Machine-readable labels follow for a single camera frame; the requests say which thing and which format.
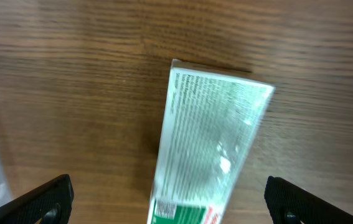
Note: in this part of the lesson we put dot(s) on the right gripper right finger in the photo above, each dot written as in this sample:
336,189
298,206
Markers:
288,203

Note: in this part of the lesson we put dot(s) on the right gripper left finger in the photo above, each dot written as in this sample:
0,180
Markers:
48,203

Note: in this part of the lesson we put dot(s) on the white green medicine box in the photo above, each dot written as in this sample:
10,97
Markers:
211,118

